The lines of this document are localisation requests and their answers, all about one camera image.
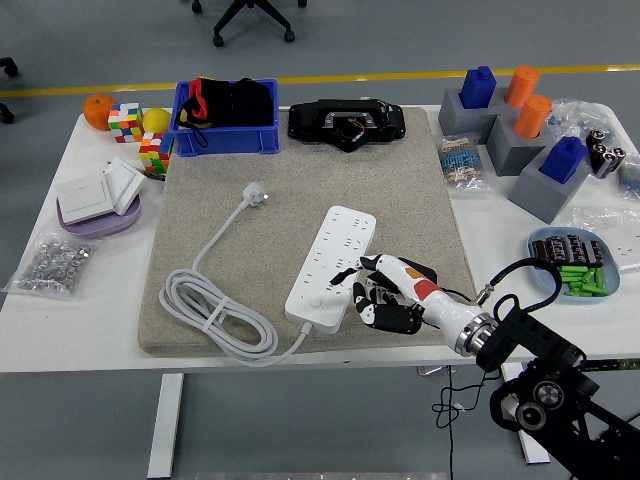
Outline grey stepped block holder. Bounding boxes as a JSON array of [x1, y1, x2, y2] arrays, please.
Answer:
[[438, 85, 594, 225]]

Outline purple tray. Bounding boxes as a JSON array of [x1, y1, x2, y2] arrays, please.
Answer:
[[56, 192, 144, 239]]

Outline bag of metal nuts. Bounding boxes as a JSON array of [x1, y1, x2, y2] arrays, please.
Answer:
[[2, 230, 104, 302]]

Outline orange fruit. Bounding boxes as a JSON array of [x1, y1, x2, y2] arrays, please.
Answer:
[[82, 93, 119, 132]]

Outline clear bag of small parts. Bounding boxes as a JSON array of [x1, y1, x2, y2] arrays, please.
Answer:
[[547, 98, 619, 146]]

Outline light blue dish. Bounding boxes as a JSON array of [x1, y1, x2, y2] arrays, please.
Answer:
[[527, 227, 622, 304]]

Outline pile of green cylinders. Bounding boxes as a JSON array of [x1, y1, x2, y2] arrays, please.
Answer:
[[557, 264, 610, 297]]

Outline black plug adapter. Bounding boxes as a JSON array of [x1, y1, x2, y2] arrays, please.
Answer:
[[399, 257, 440, 291]]

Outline grey-brown mat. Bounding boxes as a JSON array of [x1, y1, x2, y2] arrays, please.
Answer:
[[137, 105, 482, 357]]

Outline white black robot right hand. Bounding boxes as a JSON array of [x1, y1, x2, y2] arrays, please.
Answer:
[[327, 253, 490, 349]]

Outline blue house-shaped block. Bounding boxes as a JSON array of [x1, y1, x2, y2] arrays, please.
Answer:
[[539, 135, 590, 185], [459, 65, 497, 110]]

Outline bag of resistors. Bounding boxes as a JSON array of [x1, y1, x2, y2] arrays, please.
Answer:
[[434, 132, 496, 194]]

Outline white power strip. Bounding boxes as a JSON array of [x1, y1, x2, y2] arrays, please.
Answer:
[[283, 204, 378, 336]]

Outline colourful puzzle cube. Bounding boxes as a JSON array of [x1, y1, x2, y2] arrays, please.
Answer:
[[138, 131, 175, 175], [107, 102, 145, 145]]

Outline black table control panel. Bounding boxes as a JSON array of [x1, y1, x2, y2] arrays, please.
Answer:
[[582, 359, 640, 372]]

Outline empty clear plastic bag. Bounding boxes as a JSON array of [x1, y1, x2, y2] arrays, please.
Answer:
[[569, 204, 640, 271]]

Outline white power cord with plug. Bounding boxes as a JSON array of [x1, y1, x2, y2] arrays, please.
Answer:
[[158, 181, 315, 368]]

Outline white wall switch panel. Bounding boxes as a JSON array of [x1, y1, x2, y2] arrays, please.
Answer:
[[55, 172, 116, 225], [103, 156, 147, 217]]

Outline thin black adapter cord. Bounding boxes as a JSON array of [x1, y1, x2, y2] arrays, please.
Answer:
[[432, 287, 504, 480]]

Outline black office chair base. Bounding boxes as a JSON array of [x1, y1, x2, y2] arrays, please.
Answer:
[[191, 0, 309, 49]]

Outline orange cylinder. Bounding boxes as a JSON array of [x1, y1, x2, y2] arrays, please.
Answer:
[[513, 94, 554, 140], [503, 64, 541, 108]]

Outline black and red cloth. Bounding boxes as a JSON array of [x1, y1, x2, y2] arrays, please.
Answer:
[[174, 76, 275, 148]]

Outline black electronic device housing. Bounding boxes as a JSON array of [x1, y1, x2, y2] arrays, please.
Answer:
[[287, 98, 407, 154]]

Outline yellow lemon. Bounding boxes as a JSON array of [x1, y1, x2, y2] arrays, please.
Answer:
[[142, 107, 174, 135]]

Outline blue plastic bin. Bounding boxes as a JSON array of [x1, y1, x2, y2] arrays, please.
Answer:
[[169, 78, 281, 158]]

